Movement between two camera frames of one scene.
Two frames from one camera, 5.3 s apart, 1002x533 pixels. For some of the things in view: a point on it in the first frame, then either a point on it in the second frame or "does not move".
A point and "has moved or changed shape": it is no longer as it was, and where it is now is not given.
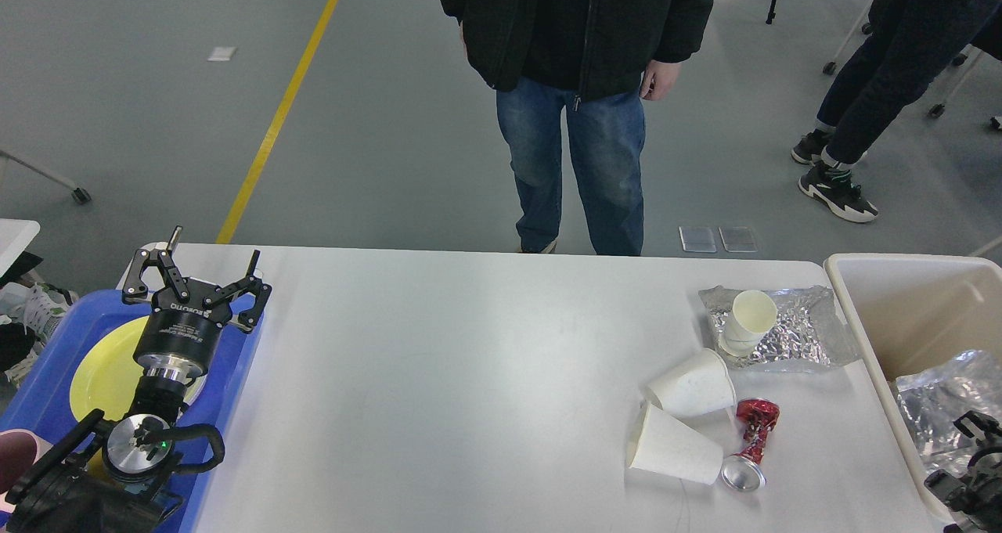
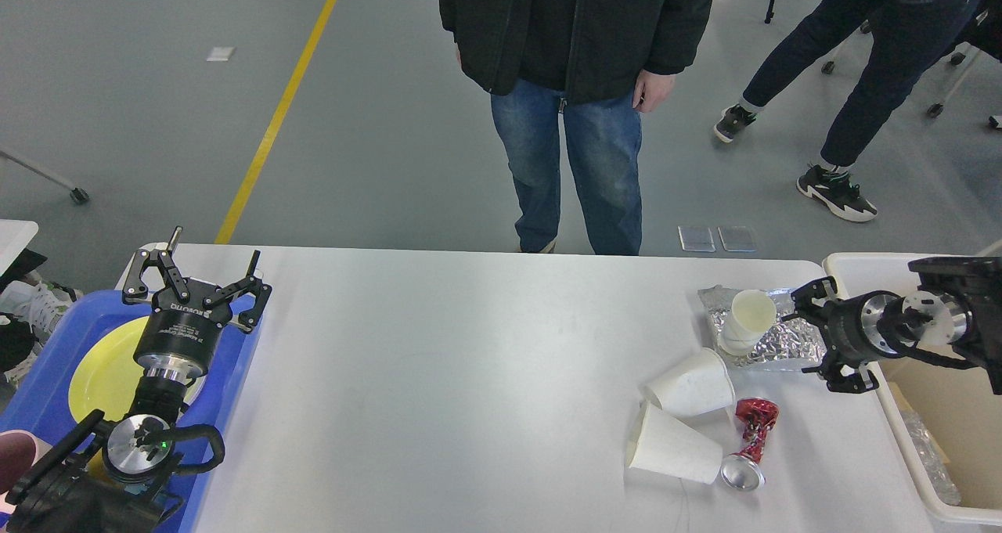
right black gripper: (984, 495) to (850, 333)
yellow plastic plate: (107, 376) does not move
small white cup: (752, 314) does not move
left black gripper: (178, 337) does not move
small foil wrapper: (809, 329) does not move
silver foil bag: (931, 401) has moved or changed shape
